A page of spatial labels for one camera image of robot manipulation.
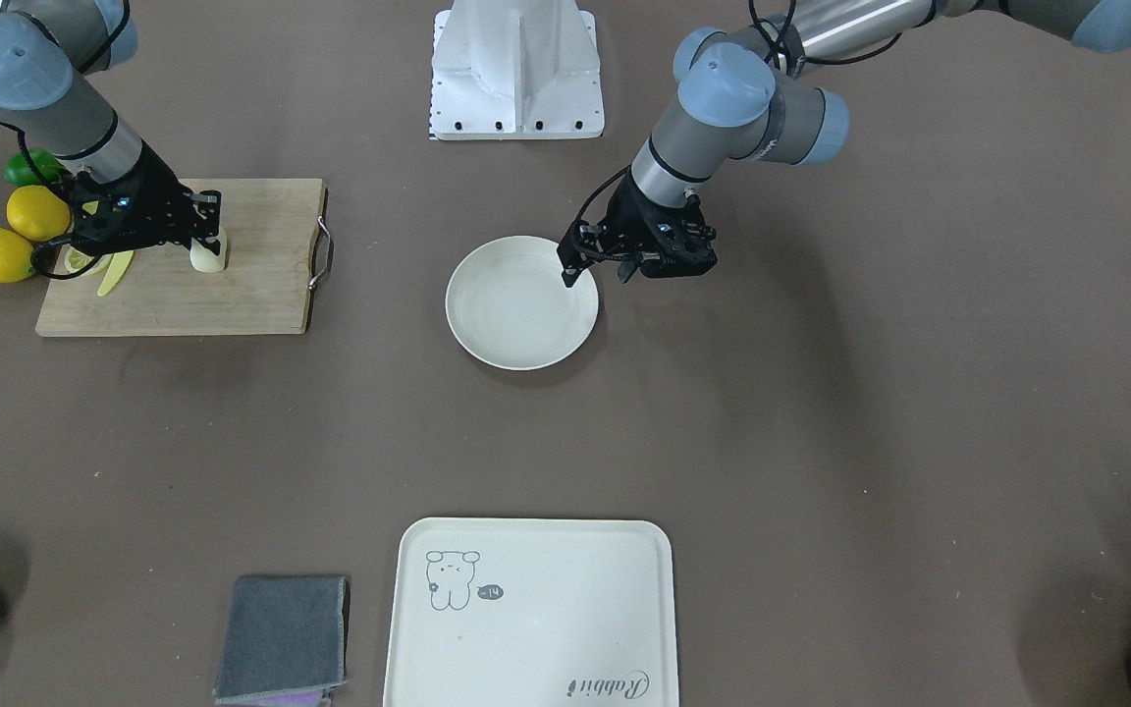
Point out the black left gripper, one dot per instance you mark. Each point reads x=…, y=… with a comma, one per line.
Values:
x=627, y=218

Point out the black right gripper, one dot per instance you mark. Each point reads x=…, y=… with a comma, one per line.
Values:
x=159, y=186

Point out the cream round plate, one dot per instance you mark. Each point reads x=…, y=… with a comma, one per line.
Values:
x=507, y=305

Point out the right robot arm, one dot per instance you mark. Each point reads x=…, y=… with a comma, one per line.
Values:
x=47, y=51

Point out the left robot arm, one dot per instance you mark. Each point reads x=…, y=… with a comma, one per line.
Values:
x=738, y=97

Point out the cream rabbit tray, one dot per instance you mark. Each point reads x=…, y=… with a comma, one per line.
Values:
x=533, y=612

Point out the bamboo cutting board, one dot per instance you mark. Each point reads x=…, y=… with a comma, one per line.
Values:
x=272, y=227

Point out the lemon slice lower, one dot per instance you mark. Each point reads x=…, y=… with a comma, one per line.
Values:
x=77, y=263

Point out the whole lemon lower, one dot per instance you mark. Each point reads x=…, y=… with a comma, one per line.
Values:
x=37, y=214

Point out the green lime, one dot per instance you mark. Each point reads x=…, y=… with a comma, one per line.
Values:
x=39, y=168

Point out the grey folded cloth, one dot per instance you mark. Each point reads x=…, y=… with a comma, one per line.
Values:
x=285, y=641

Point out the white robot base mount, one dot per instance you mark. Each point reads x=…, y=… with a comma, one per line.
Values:
x=527, y=70

